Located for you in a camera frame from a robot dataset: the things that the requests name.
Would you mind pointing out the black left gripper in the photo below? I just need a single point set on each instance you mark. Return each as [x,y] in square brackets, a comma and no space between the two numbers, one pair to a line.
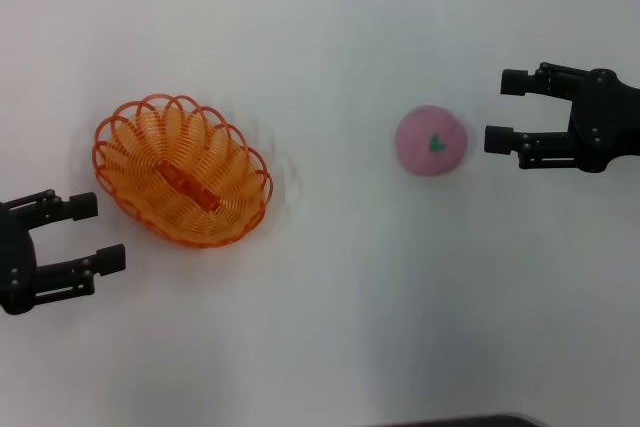
[17,267]

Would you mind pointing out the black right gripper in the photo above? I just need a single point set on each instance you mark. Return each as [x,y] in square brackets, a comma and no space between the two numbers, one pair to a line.
[607,117]

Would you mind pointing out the pink peach with green leaf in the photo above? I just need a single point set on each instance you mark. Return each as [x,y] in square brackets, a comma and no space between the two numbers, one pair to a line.
[425,152]

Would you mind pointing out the orange plastic woven basket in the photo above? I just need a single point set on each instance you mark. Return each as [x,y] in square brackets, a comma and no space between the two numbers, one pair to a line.
[150,147]

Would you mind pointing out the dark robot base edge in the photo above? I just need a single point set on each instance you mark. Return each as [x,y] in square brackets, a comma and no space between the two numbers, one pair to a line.
[470,422]

